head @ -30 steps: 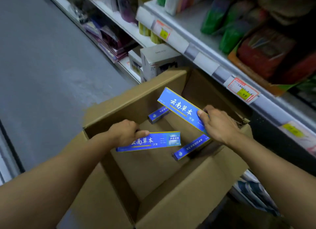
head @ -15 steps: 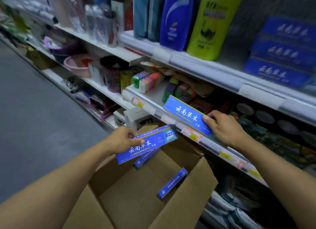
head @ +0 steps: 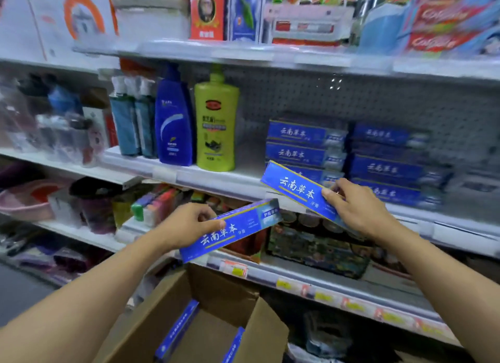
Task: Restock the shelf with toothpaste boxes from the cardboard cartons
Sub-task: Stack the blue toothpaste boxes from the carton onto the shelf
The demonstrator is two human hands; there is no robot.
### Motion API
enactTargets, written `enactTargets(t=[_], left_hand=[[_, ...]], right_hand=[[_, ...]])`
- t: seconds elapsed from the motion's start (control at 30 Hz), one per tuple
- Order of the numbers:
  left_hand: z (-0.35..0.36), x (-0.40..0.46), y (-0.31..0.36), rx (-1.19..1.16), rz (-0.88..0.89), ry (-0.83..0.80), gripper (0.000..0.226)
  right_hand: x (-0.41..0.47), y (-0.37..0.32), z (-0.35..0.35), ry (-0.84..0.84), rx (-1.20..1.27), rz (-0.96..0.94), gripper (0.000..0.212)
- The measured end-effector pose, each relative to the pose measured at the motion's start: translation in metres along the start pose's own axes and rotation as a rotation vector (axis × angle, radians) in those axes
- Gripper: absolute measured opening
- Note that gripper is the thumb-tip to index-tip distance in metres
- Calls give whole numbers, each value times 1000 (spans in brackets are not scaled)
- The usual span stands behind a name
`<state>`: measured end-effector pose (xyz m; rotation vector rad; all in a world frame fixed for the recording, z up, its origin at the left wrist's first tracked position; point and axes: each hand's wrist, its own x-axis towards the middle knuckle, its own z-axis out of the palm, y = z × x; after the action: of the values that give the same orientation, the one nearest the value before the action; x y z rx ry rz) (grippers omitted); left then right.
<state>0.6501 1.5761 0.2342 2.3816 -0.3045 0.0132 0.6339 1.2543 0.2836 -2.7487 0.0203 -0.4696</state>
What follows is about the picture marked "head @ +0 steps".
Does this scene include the person's left hand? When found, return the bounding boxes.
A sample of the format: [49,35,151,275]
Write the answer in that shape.
[160,202,227,253]

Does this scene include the person's right hand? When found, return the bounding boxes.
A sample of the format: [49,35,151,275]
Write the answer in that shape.
[321,178,396,245]

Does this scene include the blue toothpaste box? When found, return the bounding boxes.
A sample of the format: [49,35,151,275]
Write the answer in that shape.
[260,160,354,233]
[222,327,245,363]
[154,299,200,362]
[179,199,283,264]

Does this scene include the person's left forearm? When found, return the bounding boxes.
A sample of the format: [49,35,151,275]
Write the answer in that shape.
[0,226,174,363]

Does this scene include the person's right forearm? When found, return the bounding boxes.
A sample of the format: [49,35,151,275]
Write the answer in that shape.
[374,218,500,363]

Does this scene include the white metal store shelving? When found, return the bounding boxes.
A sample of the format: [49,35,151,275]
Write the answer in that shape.
[0,38,500,348]

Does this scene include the stack of blue cartons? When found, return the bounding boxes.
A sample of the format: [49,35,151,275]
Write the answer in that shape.
[265,116,454,211]

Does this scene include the dark printed packets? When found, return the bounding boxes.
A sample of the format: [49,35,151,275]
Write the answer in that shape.
[267,210,372,280]

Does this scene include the pack of colourful sponges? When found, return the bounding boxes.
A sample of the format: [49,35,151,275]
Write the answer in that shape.
[130,184,185,227]

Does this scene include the brown cardboard box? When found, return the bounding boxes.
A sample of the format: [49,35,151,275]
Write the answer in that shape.
[93,263,290,363]

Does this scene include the yellow-green shampoo bottle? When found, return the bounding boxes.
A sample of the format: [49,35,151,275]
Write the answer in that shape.
[194,64,240,173]

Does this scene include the row of shelf price tags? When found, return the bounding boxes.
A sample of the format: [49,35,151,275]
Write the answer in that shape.
[218,258,451,338]

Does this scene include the blue shampoo bottle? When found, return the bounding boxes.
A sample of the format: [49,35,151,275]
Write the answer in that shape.
[155,63,195,167]

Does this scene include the dark purple plastic ware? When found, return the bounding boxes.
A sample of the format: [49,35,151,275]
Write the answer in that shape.
[70,177,131,235]

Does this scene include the grey pegboard back panel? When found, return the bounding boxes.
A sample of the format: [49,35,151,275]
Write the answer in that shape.
[187,64,500,223]

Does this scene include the clear plastic packet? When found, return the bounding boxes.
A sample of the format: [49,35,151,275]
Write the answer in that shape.
[303,311,354,360]

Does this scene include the white and red small box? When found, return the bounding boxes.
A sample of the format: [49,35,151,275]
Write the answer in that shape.
[81,87,119,149]

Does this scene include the pile of dark plastic goods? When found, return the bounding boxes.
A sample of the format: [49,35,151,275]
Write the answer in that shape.
[0,221,92,283]

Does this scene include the white and red toothpaste boxes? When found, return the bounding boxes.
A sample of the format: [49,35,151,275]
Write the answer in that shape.
[262,2,355,47]

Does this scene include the light blue product pack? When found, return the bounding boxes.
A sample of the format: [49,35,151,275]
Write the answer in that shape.
[356,2,408,56]

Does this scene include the pink plastic basin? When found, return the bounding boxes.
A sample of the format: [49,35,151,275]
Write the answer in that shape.
[0,178,69,223]

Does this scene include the group of clear plastic bottles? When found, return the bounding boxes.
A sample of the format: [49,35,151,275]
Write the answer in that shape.
[0,73,107,169]

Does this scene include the blue and white tall box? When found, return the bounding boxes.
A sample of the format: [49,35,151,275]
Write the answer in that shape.
[227,0,263,44]

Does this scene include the red box with portrait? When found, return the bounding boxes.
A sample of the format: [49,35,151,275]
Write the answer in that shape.
[189,0,226,41]

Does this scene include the stack of red toothpaste packs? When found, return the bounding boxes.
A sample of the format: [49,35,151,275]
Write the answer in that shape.
[398,0,500,55]

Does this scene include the grey and white carton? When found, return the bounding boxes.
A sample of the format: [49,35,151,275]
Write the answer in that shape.
[109,0,191,44]

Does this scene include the white carton with orange arc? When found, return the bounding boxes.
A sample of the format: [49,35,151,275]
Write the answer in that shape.
[0,0,119,61]

